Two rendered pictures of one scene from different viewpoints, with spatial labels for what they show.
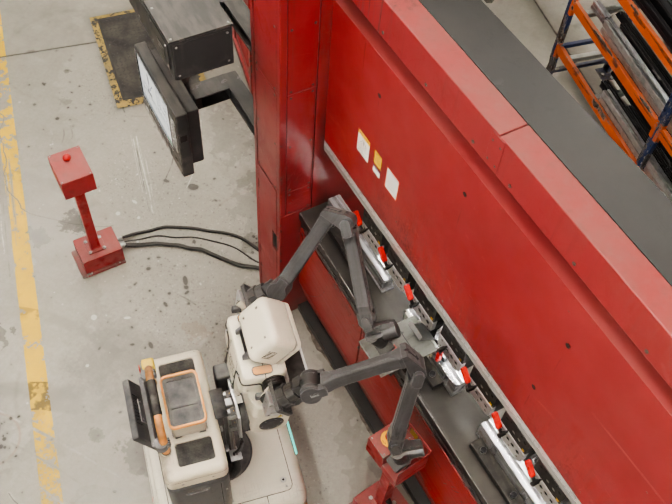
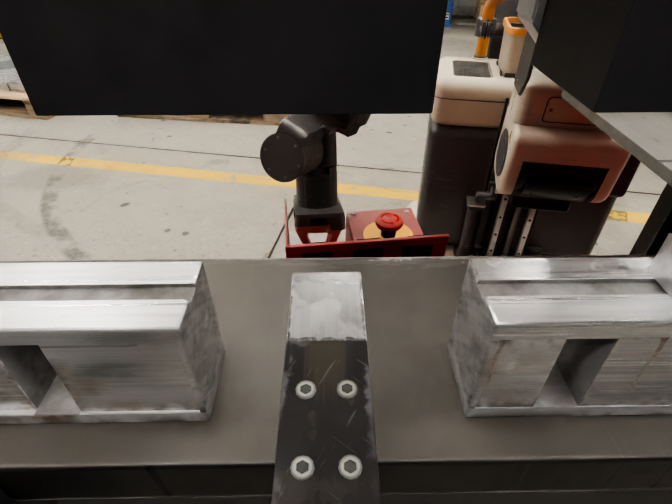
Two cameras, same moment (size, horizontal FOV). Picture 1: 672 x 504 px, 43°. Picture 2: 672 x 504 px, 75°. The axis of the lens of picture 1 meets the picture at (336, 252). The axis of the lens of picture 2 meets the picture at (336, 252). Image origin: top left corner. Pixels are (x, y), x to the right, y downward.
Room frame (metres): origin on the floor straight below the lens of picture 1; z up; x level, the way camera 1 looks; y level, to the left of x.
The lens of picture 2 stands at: (1.56, -0.76, 1.15)
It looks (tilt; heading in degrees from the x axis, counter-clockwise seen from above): 38 degrees down; 123
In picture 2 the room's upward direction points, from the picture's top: straight up
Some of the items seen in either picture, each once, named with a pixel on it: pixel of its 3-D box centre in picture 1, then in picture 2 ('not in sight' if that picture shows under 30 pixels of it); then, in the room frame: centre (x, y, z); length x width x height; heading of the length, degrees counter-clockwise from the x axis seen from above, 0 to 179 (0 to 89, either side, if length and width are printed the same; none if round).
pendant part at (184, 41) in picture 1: (184, 74); not in sight; (2.52, 0.68, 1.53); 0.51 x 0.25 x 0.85; 32
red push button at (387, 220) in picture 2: not in sight; (388, 228); (1.35, -0.29, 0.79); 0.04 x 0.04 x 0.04
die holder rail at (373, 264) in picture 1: (360, 242); not in sight; (2.20, -0.10, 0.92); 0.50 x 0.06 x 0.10; 33
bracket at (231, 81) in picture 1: (230, 111); not in sight; (2.67, 0.54, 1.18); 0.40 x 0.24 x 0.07; 33
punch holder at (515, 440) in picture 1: (521, 432); not in sight; (1.26, -0.72, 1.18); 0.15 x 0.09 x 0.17; 33
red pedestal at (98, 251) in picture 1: (84, 212); not in sight; (2.58, 1.32, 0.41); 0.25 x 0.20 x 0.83; 123
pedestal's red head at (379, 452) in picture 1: (397, 449); (356, 257); (1.32, -0.32, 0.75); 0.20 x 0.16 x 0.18; 39
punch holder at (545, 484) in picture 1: (555, 480); not in sight; (1.09, -0.83, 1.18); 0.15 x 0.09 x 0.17; 33
